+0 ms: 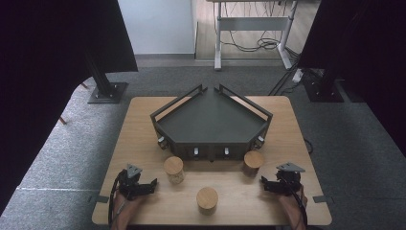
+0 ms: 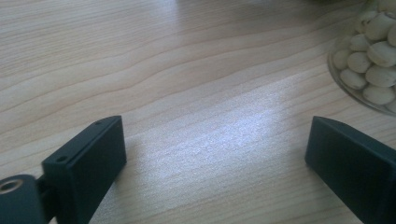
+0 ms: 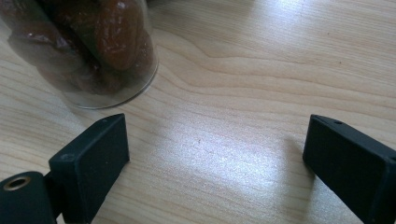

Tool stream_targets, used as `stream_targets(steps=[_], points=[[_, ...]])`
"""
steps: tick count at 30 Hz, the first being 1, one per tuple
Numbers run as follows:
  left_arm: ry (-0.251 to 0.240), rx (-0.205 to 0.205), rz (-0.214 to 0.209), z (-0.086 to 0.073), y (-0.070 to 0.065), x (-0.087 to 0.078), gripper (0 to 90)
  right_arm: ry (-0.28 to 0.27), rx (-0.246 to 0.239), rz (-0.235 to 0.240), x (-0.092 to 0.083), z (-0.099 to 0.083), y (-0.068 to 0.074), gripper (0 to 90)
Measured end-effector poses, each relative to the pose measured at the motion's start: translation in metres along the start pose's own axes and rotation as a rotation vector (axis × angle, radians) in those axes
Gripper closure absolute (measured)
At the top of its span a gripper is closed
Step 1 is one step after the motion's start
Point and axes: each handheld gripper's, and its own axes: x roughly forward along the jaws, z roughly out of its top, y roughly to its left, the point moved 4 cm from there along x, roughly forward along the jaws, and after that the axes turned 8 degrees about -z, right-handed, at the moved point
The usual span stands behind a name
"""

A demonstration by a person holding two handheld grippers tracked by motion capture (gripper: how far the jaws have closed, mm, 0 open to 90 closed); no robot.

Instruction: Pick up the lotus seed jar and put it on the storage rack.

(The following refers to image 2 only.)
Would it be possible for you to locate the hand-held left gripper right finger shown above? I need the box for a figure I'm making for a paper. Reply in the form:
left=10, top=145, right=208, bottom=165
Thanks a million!
left=304, top=116, right=396, bottom=224

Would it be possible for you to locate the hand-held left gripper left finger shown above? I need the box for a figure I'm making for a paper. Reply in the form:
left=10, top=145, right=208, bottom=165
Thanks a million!
left=41, top=115, right=128, bottom=224

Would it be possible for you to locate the glass jar with pale nuts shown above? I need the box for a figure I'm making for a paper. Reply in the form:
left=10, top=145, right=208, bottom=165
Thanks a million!
left=326, top=0, right=396, bottom=118

